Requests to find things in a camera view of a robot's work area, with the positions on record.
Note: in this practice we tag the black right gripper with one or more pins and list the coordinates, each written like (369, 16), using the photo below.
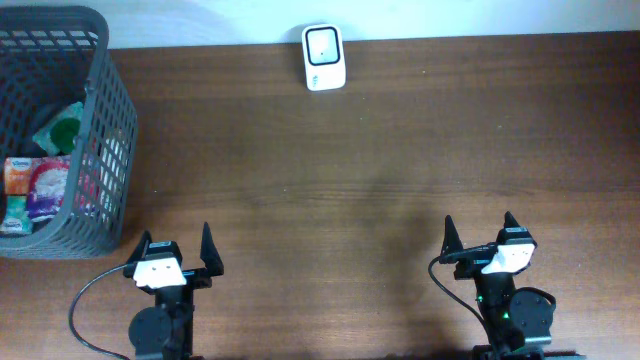
(470, 262)

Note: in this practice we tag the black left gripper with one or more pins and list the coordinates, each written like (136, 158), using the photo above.
(199, 278)

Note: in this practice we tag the pink purple snack packet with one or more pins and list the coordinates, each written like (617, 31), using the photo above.
(47, 187)

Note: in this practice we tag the teal tissue pack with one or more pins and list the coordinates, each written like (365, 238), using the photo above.
(16, 220)

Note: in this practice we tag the green lid jar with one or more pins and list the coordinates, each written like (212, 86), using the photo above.
(63, 134)

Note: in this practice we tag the light green wipes packet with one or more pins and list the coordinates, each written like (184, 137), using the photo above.
(42, 137)

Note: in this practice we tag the orange tissue pack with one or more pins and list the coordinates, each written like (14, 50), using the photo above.
(17, 174)

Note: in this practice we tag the white lotion tube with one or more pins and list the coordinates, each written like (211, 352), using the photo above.
(114, 159)

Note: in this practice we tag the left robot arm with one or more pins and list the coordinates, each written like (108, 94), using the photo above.
(165, 330)

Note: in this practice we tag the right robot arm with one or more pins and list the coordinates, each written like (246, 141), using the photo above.
(516, 321)

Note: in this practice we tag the white barcode scanner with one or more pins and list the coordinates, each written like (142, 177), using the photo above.
(324, 58)

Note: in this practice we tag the grey plastic mesh basket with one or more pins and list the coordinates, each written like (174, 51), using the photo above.
(52, 57)

